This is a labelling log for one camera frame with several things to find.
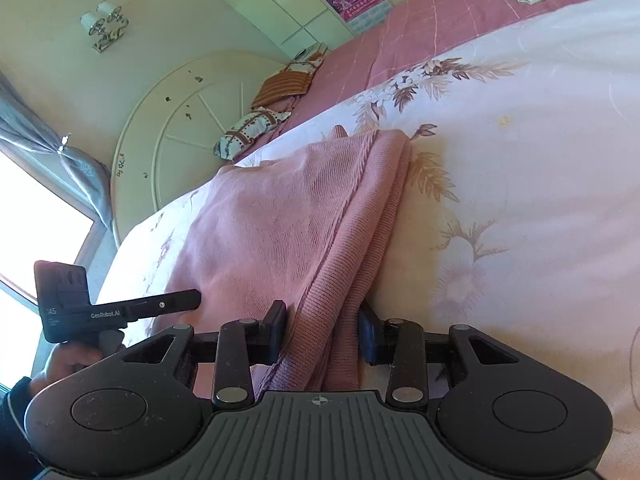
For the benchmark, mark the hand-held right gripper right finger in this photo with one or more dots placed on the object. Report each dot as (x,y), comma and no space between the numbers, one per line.
(367,335)

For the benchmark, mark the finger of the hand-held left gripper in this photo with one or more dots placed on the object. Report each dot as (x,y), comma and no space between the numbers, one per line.
(165,304)

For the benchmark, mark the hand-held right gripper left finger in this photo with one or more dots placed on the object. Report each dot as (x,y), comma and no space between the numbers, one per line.
(275,325)

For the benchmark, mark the pink knit sweater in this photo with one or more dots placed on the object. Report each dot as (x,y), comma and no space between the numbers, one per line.
(275,220)

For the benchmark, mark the person's left forearm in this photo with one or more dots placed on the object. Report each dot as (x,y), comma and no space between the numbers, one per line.
(15,425)

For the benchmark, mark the person's left hand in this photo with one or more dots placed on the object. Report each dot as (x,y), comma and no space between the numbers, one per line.
(65,362)

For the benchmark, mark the window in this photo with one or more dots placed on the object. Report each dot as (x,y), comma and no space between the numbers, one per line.
(35,230)

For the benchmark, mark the blue grey curtain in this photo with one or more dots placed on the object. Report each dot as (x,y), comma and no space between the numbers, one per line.
(85,180)

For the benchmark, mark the cream round headboard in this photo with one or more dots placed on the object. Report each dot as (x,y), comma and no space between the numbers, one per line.
(175,125)

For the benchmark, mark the patterned white brown pillow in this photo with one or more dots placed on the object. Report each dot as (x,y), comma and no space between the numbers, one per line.
(250,132)

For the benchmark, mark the white floral quilt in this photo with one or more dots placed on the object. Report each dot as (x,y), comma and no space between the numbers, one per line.
(525,160)

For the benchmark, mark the orange striped pillow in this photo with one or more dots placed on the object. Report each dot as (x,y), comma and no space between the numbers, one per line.
(282,87)

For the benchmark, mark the pink bedspread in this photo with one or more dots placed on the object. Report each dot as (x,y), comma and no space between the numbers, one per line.
(425,25)

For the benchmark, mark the silver wall lamp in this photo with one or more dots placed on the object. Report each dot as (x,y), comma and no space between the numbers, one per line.
(102,30)

